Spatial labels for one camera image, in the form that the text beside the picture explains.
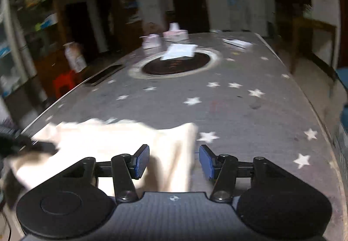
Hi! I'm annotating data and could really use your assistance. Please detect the white tissue sheet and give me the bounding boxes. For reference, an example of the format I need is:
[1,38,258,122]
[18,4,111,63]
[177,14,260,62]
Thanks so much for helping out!
[160,44,198,60]

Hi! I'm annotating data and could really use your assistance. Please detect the blue sofa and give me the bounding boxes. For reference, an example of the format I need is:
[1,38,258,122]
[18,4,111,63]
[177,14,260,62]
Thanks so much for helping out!
[336,67,348,138]

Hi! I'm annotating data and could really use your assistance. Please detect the cardboard box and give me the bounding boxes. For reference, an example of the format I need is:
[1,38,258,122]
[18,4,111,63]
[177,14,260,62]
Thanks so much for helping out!
[64,42,87,73]

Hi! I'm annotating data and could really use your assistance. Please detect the red plastic stool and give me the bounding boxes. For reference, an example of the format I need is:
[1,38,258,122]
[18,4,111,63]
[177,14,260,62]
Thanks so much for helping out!
[53,71,82,99]

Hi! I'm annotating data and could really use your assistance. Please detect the dark smartphone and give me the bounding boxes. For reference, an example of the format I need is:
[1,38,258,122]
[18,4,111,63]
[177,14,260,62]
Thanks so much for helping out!
[84,65,124,86]

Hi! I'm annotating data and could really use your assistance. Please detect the brown wooden side table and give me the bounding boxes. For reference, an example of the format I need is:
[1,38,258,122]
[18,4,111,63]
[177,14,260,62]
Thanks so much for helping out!
[289,17,338,89]

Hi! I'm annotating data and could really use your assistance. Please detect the small pink tissue pack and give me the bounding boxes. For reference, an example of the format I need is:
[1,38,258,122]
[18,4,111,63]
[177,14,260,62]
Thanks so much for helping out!
[140,34,161,49]

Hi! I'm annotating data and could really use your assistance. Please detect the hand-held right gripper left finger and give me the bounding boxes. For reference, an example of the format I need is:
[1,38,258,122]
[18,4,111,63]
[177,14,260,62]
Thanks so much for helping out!
[61,144,151,203]

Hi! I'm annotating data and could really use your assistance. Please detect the cream sweatshirt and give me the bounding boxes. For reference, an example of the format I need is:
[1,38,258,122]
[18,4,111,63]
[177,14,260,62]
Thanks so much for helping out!
[4,119,199,210]

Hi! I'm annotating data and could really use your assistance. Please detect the round black built-in cooktop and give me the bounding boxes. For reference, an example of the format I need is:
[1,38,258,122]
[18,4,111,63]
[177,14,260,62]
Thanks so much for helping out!
[128,49,222,80]

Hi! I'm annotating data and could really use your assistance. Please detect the white water dispenser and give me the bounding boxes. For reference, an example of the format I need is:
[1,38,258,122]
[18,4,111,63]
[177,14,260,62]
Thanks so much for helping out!
[230,8,242,30]

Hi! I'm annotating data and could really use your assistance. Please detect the grey star-print tablecloth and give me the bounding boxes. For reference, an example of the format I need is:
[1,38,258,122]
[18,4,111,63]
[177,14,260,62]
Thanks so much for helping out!
[16,32,343,241]

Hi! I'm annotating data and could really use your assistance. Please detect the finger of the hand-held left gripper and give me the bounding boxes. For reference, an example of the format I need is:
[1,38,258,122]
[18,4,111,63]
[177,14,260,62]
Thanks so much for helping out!
[0,134,59,156]

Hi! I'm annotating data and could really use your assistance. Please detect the large wooden shelf unit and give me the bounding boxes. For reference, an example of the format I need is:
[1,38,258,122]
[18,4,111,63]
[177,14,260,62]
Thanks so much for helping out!
[0,0,66,103]

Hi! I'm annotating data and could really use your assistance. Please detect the white refrigerator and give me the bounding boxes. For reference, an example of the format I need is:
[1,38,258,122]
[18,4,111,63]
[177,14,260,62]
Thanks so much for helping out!
[245,0,267,31]

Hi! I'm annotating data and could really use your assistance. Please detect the dark wooden corner shelf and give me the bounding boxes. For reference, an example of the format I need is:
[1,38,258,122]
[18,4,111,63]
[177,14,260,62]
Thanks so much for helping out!
[113,0,143,51]

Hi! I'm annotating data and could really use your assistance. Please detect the white remote control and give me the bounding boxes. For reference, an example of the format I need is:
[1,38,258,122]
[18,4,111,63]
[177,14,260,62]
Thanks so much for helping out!
[222,38,253,49]

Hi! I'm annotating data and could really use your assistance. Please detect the pink tissue box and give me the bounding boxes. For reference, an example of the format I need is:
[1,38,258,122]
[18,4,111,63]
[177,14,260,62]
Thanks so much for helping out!
[163,23,189,42]

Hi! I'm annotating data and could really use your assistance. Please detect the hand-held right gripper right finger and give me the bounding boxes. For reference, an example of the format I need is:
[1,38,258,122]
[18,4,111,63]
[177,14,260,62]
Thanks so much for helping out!
[199,145,289,203]

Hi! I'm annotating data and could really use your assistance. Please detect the dark wooden door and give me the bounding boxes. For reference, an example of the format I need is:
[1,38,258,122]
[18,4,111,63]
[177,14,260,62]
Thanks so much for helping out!
[167,0,211,33]

